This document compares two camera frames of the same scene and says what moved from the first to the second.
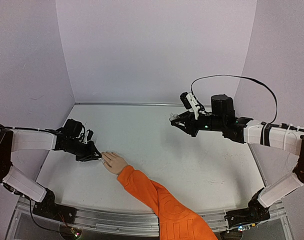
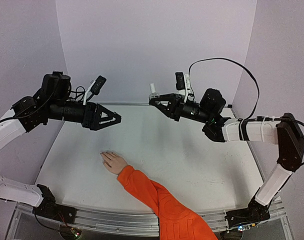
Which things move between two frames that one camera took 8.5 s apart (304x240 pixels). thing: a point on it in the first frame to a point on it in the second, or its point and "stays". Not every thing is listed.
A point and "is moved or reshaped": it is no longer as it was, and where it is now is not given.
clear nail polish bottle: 174,116 is moved or reshaped
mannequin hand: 113,162 stays
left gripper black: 90,156 to 89,121
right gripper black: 193,122 to 177,106
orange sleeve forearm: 175,223 stays
